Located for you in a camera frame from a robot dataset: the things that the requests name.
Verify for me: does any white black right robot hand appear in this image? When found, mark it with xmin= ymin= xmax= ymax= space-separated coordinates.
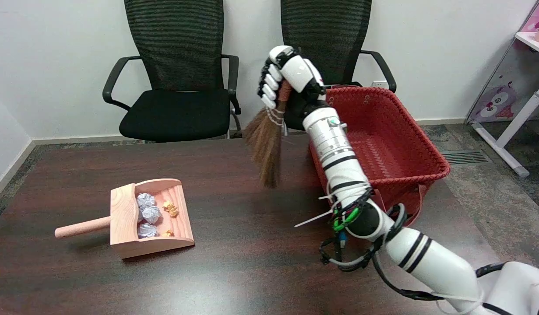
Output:
xmin=257 ymin=45 xmax=327 ymax=109

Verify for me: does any black mesh office chair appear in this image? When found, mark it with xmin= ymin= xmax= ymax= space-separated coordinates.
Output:
xmin=102 ymin=0 xmax=243 ymax=143
xmin=280 ymin=0 xmax=397 ymax=132

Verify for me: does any white desk frame leg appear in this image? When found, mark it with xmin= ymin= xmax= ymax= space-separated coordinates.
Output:
xmin=472 ymin=76 xmax=539 ymax=178

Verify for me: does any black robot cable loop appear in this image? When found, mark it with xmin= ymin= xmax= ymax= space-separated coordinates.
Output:
xmin=320 ymin=203 xmax=506 ymax=302

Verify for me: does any red woven plastic basket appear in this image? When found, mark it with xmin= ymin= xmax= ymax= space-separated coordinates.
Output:
xmin=309 ymin=86 xmax=451 ymax=226

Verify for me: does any small brown straw broom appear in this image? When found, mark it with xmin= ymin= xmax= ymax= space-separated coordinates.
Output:
xmin=244 ymin=80 xmax=293 ymax=189

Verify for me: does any floor air vent grille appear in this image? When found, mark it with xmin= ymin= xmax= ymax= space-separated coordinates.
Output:
xmin=440 ymin=150 xmax=491 ymax=165

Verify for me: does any wooden dustpan with handle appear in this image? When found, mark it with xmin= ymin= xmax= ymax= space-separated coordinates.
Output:
xmin=55 ymin=178 xmax=195 ymax=259

